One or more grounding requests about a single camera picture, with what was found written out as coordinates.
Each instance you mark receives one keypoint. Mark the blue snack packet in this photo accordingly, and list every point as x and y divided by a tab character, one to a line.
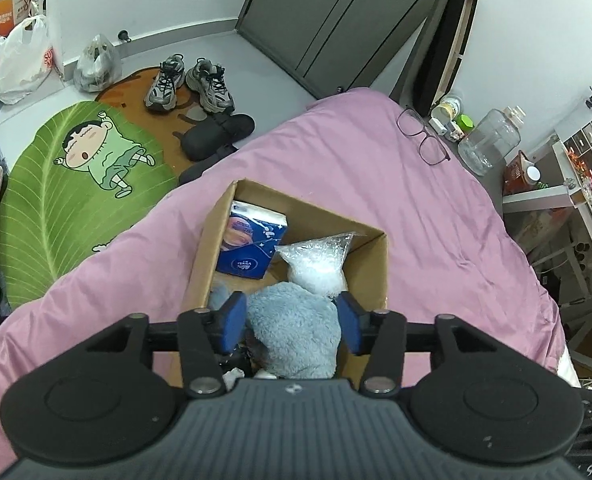
251	240

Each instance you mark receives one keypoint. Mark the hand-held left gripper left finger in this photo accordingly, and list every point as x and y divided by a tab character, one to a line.
229	322

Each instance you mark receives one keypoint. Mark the black slipper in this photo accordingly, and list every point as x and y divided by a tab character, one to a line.
200	167
215	132

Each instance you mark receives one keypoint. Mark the orange cardboard box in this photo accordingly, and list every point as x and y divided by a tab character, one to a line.
13	12

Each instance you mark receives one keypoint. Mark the white-legged black desk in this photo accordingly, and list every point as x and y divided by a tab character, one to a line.
536	200

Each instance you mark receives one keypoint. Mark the white quilt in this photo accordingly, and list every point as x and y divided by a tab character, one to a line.
570	367

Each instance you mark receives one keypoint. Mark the pink blanket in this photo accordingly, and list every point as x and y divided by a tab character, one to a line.
426	260

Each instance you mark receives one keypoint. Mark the black flat cardboard box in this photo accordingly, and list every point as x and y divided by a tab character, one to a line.
443	45

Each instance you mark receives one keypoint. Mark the green leaf cartoon rug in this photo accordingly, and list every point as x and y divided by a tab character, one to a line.
40	200

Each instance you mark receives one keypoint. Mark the red jar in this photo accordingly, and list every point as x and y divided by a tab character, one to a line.
518	175

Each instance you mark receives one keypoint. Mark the large clear water jug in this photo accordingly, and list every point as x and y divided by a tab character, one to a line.
491	140

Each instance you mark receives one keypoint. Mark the grey sneaker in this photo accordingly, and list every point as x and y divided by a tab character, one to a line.
210	85
164	85

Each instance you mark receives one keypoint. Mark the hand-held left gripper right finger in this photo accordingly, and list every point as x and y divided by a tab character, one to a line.
354	322

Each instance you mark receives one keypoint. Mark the grey door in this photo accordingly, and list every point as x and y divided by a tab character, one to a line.
336	20

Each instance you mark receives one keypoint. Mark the small green container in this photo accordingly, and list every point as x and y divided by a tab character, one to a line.
465	122

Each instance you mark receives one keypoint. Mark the white charger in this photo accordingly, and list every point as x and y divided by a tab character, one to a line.
438	125

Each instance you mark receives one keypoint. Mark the white cloth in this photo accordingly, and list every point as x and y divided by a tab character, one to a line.
233	379

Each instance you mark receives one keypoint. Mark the dark-framed eyeglasses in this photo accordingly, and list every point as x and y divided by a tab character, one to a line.
428	145

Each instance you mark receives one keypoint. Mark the grey blue plush toy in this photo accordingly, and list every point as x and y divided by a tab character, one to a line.
291	330

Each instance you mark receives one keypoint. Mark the black door stopper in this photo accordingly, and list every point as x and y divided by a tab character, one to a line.
123	35

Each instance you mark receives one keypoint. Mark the clear bag of white filling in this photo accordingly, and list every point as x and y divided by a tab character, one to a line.
316	265

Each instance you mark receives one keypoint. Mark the grey plastic bag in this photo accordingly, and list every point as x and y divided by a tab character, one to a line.
98	67

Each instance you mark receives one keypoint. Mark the small drawer organizer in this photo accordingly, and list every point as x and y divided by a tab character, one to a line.
588	137

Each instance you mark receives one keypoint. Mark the white plastic bag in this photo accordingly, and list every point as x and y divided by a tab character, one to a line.
20	65

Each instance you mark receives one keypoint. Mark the orange printed bag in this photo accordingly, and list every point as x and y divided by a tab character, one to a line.
541	227

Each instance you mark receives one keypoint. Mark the yellow label jar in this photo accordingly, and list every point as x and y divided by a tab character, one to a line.
447	109

